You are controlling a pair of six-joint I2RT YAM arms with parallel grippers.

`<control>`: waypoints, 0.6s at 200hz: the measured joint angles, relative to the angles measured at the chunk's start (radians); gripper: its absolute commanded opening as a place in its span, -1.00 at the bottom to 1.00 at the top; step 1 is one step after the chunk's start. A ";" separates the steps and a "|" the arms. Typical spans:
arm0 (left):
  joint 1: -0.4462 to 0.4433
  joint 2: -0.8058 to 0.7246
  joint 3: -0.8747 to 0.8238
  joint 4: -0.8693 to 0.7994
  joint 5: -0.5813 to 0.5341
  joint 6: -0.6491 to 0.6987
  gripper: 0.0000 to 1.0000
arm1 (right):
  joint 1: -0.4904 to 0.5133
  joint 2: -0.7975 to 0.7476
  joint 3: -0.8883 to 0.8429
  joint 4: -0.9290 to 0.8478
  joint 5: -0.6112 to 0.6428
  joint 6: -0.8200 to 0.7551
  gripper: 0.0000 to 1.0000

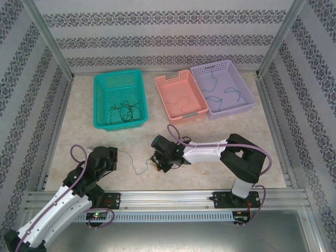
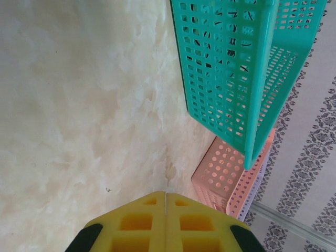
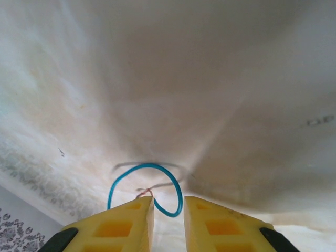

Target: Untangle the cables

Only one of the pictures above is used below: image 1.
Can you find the teal plastic basket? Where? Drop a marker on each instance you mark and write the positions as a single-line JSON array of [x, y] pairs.
[[118, 89]]

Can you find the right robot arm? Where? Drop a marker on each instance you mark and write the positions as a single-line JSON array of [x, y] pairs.
[[204, 152]]

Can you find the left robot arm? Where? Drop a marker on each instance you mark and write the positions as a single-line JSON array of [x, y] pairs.
[[52, 215]]

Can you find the left controller board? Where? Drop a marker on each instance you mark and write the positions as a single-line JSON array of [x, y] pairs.
[[97, 215]]

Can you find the controller board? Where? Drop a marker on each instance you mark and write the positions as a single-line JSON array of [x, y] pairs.
[[241, 216], [97, 215]]

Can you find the pink plastic basket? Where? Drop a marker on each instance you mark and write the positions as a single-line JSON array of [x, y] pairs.
[[178, 89]]

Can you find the grey metal front panel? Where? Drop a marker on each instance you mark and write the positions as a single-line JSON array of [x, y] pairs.
[[168, 236]]

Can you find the right controller board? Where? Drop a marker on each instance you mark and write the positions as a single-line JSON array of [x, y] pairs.
[[241, 216]]

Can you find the purple plastic basket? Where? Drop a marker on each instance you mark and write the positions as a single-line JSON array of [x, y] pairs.
[[231, 78]]

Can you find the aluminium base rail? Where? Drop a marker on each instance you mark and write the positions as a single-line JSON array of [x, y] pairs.
[[170, 198]]

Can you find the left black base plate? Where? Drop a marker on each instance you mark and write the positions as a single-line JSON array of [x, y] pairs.
[[114, 199]]

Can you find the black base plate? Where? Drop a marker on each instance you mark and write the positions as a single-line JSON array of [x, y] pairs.
[[220, 200], [114, 199]]

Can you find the left aluminium side rail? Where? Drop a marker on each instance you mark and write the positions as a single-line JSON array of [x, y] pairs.
[[61, 118]]

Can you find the aluminium side rail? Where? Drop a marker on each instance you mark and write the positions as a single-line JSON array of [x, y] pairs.
[[61, 118], [274, 118]]

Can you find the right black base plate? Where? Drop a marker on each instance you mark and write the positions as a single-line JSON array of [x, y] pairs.
[[220, 200]]

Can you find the right aluminium side rail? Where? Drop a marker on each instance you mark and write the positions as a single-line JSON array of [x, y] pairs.
[[274, 118]]

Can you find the left aluminium frame post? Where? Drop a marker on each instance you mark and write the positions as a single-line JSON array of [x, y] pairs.
[[50, 39]]

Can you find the aluminium frame post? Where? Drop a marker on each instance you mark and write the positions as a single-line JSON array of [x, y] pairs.
[[279, 39], [50, 39]]

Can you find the right aluminium frame post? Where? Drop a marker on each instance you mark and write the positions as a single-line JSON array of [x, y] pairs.
[[279, 39]]

